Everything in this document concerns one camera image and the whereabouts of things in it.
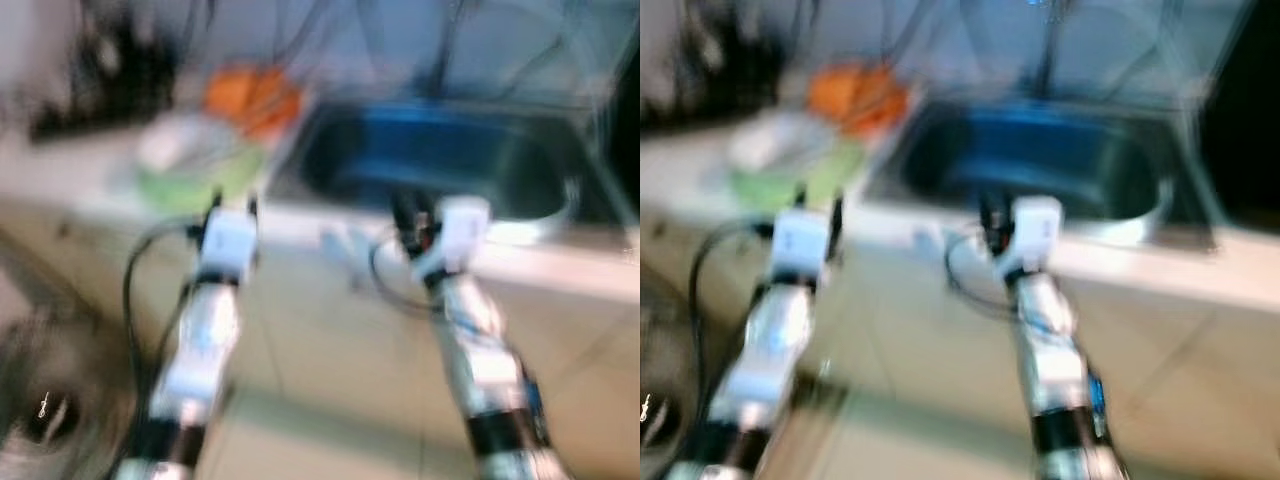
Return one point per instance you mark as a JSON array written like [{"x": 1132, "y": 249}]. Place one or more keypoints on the green plate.
[
  {"x": 790, "y": 188},
  {"x": 190, "y": 190}
]

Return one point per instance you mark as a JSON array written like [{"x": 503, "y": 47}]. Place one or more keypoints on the white bowl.
[
  {"x": 185, "y": 140},
  {"x": 780, "y": 140}
]

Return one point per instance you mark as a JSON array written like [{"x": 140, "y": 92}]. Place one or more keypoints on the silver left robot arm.
[
  {"x": 780, "y": 340},
  {"x": 200, "y": 340}
]

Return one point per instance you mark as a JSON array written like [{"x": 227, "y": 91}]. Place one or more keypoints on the stainless steel kitchen sink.
[
  {"x": 440, "y": 160},
  {"x": 1030, "y": 160}
]

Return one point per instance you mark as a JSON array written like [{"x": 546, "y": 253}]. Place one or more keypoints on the beige kitchen cabinet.
[
  {"x": 330, "y": 340},
  {"x": 930, "y": 340}
]

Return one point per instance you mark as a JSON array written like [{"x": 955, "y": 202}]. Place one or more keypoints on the chrome sink faucet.
[
  {"x": 445, "y": 50},
  {"x": 1048, "y": 50}
]

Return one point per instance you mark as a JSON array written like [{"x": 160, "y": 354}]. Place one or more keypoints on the orange bowl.
[
  {"x": 250, "y": 100},
  {"x": 855, "y": 95}
]

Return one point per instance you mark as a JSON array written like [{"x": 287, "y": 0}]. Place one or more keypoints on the grey Milux floor fan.
[
  {"x": 50, "y": 390},
  {"x": 660, "y": 390}
]

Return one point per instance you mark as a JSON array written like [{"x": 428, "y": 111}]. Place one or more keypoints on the black power strip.
[
  {"x": 690, "y": 115},
  {"x": 90, "y": 122}
]

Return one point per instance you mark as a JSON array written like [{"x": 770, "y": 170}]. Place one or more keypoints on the black boxy power adapter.
[
  {"x": 745, "y": 55},
  {"x": 130, "y": 65}
]

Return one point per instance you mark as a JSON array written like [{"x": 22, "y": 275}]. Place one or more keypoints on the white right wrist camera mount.
[
  {"x": 1035, "y": 230},
  {"x": 465, "y": 228}
]

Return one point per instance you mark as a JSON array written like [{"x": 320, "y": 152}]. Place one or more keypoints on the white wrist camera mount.
[
  {"x": 465, "y": 228},
  {"x": 1035, "y": 230},
  {"x": 228, "y": 240},
  {"x": 805, "y": 240}
]

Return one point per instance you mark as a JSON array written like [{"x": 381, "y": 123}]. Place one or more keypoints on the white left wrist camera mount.
[
  {"x": 805, "y": 240},
  {"x": 228, "y": 240}
]

